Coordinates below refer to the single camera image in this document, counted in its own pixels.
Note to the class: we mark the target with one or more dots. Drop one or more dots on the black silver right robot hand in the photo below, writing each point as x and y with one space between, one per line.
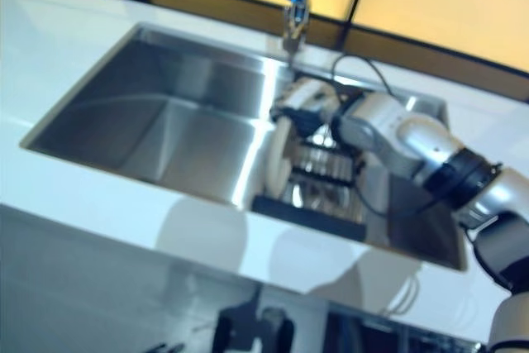
306 98

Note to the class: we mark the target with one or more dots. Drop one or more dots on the cream ceramic plate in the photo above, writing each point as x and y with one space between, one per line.
279 163

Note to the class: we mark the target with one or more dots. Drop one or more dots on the black built-in dishwasher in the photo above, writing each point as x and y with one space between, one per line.
392 332

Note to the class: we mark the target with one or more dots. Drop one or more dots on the black sink dish rack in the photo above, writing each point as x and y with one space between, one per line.
318 212

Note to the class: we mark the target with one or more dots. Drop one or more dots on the stainless steel sink basin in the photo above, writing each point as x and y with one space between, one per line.
144 130

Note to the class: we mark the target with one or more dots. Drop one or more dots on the grey cabinet door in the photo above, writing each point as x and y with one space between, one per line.
103 287
306 320

